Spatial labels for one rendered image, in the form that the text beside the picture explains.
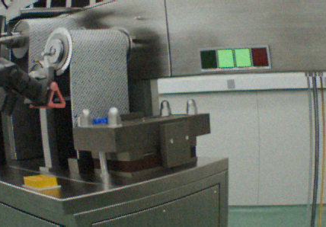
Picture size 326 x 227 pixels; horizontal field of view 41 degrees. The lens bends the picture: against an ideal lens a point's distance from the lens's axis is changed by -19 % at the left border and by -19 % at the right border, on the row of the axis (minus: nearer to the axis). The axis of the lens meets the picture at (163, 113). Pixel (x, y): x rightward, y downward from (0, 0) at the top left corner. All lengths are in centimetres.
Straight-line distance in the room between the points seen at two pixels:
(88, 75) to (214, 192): 49
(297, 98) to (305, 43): 255
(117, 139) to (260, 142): 290
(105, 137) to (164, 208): 23
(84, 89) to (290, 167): 275
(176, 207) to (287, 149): 269
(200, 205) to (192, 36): 50
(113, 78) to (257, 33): 46
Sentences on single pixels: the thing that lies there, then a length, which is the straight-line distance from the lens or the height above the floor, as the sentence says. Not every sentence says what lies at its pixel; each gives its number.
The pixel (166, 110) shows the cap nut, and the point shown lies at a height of 104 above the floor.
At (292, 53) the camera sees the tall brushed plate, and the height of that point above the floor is 119.
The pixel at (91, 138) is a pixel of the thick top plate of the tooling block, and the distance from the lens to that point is 128.
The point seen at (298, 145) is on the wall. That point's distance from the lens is 389.
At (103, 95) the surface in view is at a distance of 147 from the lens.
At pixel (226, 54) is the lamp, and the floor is 120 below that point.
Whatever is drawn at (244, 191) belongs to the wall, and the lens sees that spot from 421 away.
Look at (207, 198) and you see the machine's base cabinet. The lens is 144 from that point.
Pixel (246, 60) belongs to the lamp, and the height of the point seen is 118.
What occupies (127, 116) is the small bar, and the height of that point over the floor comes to 104.
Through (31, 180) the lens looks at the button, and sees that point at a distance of 115.
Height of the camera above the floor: 112
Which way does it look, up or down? 3 degrees down
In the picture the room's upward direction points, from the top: 4 degrees counter-clockwise
